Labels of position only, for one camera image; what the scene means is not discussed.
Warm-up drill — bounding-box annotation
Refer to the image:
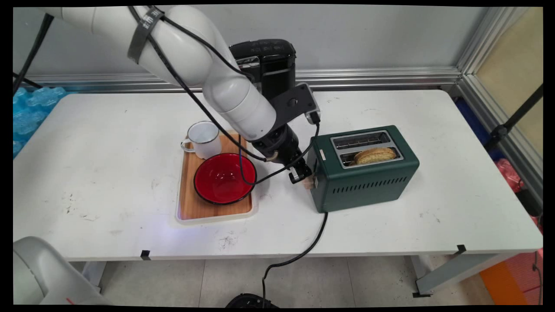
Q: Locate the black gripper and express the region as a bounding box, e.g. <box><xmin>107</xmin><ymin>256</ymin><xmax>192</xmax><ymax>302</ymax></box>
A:
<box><xmin>251</xmin><ymin>124</ymin><xmax>313</xmax><ymax>185</ymax></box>

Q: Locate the toasted bread slice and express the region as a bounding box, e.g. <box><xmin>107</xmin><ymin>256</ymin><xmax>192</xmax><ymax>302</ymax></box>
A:
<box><xmin>353</xmin><ymin>147</ymin><xmax>397</xmax><ymax>166</ymax></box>

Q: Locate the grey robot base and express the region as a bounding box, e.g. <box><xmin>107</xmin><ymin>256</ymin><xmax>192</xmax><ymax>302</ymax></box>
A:
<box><xmin>13</xmin><ymin>236</ymin><xmax>111</xmax><ymax>306</ymax></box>

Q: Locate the dark green toaster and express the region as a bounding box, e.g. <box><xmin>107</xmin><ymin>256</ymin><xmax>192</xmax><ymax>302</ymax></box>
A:
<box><xmin>306</xmin><ymin>125</ymin><xmax>420</xmax><ymax>214</ymax></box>

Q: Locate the red bowl with black rim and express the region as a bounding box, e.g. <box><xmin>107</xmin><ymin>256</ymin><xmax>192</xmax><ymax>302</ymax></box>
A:
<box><xmin>193</xmin><ymin>153</ymin><xmax>257</xmax><ymax>205</ymax></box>

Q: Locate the white enamel mug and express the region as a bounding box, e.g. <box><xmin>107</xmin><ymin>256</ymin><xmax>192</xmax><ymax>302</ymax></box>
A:
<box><xmin>180</xmin><ymin>121</ymin><xmax>222</xmax><ymax>160</ymax></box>

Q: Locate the black coffee machine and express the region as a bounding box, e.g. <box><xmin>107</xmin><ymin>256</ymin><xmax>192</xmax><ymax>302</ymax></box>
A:
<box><xmin>229</xmin><ymin>39</ymin><xmax>297</xmax><ymax>104</ymax></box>

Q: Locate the wooden tray with white rim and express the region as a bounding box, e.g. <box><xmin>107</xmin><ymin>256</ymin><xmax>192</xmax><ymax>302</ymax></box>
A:
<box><xmin>175</xmin><ymin>128</ymin><xmax>258</xmax><ymax>224</ymax></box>

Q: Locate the black round floor object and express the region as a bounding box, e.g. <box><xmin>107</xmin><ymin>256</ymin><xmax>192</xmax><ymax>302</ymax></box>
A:
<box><xmin>225</xmin><ymin>293</ymin><xmax>281</xmax><ymax>309</ymax></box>

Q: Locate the grey slanted table leg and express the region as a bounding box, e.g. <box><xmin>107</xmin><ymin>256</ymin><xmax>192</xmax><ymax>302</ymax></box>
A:
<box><xmin>409</xmin><ymin>253</ymin><xmax>517</xmax><ymax>298</ymax></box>

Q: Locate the red plastic bag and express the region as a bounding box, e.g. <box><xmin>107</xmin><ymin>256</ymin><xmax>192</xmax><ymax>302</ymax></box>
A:
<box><xmin>495</xmin><ymin>158</ymin><xmax>525</xmax><ymax>194</ymax></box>

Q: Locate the black tripod stand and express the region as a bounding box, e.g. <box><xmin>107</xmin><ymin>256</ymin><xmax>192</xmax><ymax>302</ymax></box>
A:
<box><xmin>483</xmin><ymin>84</ymin><xmax>543</xmax><ymax>150</ymax></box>

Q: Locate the orange floor block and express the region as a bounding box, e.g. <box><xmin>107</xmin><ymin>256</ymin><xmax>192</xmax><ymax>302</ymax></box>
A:
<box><xmin>479</xmin><ymin>260</ymin><xmax>529</xmax><ymax>306</ymax></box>

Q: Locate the grey upright table leg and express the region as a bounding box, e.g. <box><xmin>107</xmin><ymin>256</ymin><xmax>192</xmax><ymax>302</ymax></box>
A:
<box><xmin>72</xmin><ymin>261</ymin><xmax>107</xmax><ymax>293</ymax></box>

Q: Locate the blue plastic bag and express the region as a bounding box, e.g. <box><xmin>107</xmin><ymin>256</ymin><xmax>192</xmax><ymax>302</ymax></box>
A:
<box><xmin>13</xmin><ymin>86</ymin><xmax>67</xmax><ymax>159</ymax></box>

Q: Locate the thin black rod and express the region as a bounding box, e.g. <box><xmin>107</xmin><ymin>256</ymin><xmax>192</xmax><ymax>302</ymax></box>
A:
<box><xmin>13</xmin><ymin>73</ymin><xmax>43</xmax><ymax>89</ymax></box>

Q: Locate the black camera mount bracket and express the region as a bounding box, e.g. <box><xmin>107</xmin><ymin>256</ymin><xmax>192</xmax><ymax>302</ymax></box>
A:
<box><xmin>269</xmin><ymin>82</ymin><xmax>317</xmax><ymax>127</ymax></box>

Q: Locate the black toaster power cable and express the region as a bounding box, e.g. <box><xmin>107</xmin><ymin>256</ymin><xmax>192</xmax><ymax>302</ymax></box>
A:
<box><xmin>261</xmin><ymin>211</ymin><xmax>328</xmax><ymax>305</ymax></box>

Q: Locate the long aluminium frame rail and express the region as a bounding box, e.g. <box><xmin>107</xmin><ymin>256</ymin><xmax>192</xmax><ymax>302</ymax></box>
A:
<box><xmin>24</xmin><ymin>66</ymin><xmax>463</xmax><ymax>94</ymax></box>

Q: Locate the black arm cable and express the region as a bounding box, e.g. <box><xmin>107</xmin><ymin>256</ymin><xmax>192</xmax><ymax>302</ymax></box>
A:
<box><xmin>128</xmin><ymin>6</ymin><xmax>321</xmax><ymax>186</ymax></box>

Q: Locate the aluminium frame post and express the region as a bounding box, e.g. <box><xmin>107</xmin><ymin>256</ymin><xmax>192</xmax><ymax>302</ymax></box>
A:
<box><xmin>453</xmin><ymin>6</ymin><xmax>543</xmax><ymax>208</ymax></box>

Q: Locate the black velcro strap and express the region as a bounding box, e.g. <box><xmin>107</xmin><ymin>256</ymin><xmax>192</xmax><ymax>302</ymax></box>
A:
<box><xmin>127</xmin><ymin>6</ymin><xmax>166</xmax><ymax>65</ymax></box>

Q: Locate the black hanging cable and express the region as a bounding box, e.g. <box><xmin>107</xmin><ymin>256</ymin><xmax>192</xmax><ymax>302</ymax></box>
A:
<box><xmin>13</xmin><ymin>13</ymin><xmax>55</xmax><ymax>94</ymax></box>

